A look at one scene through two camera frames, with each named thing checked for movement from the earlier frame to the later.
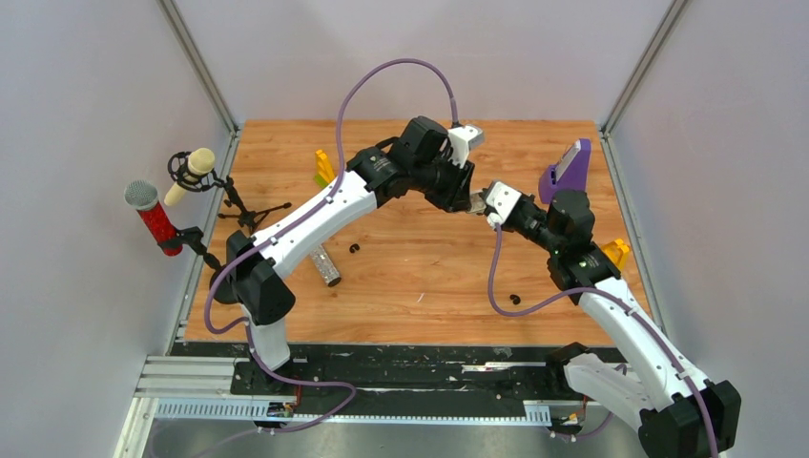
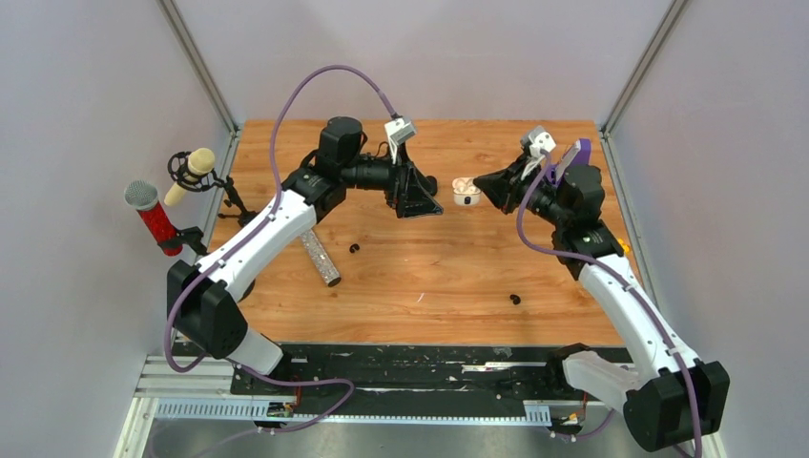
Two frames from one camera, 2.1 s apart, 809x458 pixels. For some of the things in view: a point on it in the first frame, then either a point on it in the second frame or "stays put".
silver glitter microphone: [325, 265] stays put
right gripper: [505, 224] -> [503, 186]
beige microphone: [200, 161] stays put
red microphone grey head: [143, 196] stays put
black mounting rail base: [406, 371] stays put
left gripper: [457, 197] -> [407, 192]
